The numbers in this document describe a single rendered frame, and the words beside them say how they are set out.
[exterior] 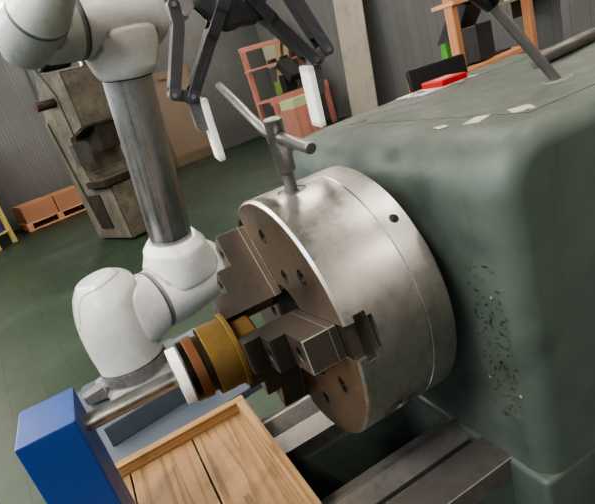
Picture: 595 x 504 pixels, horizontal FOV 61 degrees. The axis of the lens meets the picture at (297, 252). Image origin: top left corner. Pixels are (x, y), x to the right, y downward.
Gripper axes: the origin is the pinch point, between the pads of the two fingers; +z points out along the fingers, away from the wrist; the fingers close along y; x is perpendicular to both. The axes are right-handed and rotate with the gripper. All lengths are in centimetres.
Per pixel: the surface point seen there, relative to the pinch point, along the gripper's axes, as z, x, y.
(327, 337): 18.0, 16.8, 4.2
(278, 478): 41.9, 8.0, 13.2
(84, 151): 74, -588, 66
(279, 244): 11.0, 7.2, 4.1
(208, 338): 18.7, 6.9, 14.9
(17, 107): 25, -1135, 194
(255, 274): 16.5, 0.8, 6.7
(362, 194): 8.1, 9.1, -6.0
